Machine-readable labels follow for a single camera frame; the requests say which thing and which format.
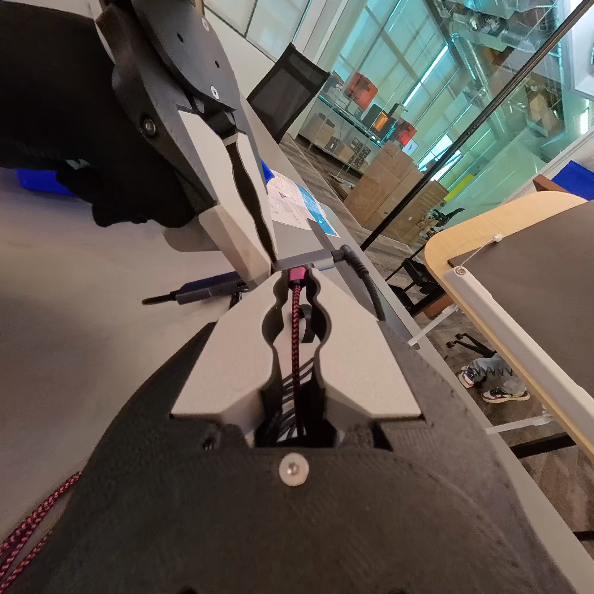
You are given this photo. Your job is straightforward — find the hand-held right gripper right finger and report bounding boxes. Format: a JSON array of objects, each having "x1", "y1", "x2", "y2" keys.
[{"x1": 307, "y1": 273, "x2": 424, "y2": 433}]

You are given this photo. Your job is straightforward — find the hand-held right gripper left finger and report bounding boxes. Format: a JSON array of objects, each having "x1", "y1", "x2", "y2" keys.
[{"x1": 169, "y1": 273, "x2": 285, "y2": 434}]

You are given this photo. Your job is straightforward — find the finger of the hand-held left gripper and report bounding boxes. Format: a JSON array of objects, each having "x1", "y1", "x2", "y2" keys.
[
  {"x1": 223, "y1": 132, "x2": 279, "y2": 273},
  {"x1": 179, "y1": 110, "x2": 273, "y2": 287}
]

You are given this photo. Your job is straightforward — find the grey usb hub with cable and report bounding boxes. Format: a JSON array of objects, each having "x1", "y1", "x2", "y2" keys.
[{"x1": 141, "y1": 244, "x2": 387, "y2": 322}]

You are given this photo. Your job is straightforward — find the pink braided usb cable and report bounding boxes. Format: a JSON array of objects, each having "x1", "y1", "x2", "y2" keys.
[{"x1": 0, "y1": 267, "x2": 321, "y2": 588}]

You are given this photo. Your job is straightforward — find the person's left forearm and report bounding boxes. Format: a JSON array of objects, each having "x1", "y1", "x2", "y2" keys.
[{"x1": 0, "y1": 0, "x2": 154, "y2": 186}]

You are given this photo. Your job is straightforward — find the person's left hand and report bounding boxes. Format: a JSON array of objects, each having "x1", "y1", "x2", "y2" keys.
[{"x1": 56, "y1": 148, "x2": 198, "y2": 229}]

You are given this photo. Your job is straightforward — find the white printed paper sheet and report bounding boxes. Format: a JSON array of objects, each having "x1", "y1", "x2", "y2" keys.
[{"x1": 266, "y1": 168, "x2": 340, "y2": 238}]

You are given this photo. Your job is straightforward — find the black mesh office chair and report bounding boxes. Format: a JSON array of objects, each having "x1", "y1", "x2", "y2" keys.
[{"x1": 246, "y1": 42, "x2": 331, "y2": 144}]

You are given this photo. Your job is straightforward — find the black chair wheel base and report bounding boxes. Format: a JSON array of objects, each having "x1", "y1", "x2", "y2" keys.
[{"x1": 445, "y1": 332, "x2": 501, "y2": 359}]

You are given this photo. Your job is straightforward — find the brown cardboard box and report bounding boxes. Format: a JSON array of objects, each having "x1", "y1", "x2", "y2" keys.
[
  {"x1": 385, "y1": 180, "x2": 449, "y2": 247},
  {"x1": 343, "y1": 140, "x2": 416, "y2": 229}
]

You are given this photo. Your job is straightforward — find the plain blue plastic bin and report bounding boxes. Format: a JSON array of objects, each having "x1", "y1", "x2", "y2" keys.
[{"x1": 16, "y1": 157, "x2": 271, "y2": 199}]

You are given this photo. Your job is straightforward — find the black metal pole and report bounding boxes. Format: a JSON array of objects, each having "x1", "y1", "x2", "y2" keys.
[{"x1": 359, "y1": 0, "x2": 586, "y2": 251}]

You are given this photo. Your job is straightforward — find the dark board with wooden rim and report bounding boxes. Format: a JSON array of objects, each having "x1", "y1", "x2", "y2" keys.
[{"x1": 424, "y1": 192, "x2": 594, "y2": 461}]

